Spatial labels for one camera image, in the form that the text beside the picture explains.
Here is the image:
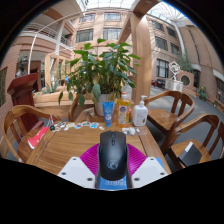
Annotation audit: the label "wooden armchair holding black notebook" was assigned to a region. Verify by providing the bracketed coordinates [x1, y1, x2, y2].
[159, 113, 224, 173]

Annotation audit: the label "blue squeeze tube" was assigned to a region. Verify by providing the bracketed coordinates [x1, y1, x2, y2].
[101, 101, 115, 128]

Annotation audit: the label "blue cartoon-print mouse pad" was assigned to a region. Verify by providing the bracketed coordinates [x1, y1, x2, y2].
[95, 156, 165, 191]

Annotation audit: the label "potted yellow flowers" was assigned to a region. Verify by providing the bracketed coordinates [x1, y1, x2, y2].
[198, 85, 208, 102]

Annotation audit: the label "dark red wooden lectern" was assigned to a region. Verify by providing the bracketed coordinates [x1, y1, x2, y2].
[7, 72, 44, 133]

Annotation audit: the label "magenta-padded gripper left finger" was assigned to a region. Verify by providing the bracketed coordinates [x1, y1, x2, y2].
[56, 142, 102, 189]

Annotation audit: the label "white pump bottle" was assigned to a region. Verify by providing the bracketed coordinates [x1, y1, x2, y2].
[132, 95, 149, 127]

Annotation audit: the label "wooden armchair behind plant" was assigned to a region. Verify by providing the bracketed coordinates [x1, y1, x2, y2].
[68, 93, 98, 123]

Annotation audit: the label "black computer mouse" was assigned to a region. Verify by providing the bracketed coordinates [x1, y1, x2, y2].
[97, 130, 130, 181]

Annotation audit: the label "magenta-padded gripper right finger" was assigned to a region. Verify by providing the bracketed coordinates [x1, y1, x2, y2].
[125, 142, 169, 189]

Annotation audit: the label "yellow liquid bottle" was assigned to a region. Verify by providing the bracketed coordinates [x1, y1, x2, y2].
[115, 91, 132, 128]

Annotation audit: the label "black notebook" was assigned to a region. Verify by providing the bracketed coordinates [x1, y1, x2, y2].
[178, 141, 203, 168]

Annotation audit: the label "white sculpture on pedestal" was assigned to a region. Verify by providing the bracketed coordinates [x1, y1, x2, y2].
[164, 60, 184, 93]

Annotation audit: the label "small white packet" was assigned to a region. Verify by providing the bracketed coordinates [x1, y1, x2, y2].
[121, 126, 137, 136]

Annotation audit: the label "empty wooden armchair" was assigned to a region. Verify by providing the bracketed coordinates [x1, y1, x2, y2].
[143, 89, 196, 136]

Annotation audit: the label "red paper bag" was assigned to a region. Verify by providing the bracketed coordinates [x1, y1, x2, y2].
[27, 126, 51, 150]

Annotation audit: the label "wooden armchair holding red bag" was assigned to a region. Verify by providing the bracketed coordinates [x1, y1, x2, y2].
[1, 104, 62, 161]

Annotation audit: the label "dark bust statue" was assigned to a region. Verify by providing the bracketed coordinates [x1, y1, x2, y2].
[15, 54, 29, 78]

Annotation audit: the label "green plant in white pot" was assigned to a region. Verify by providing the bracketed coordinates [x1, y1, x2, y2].
[58, 38, 142, 117]

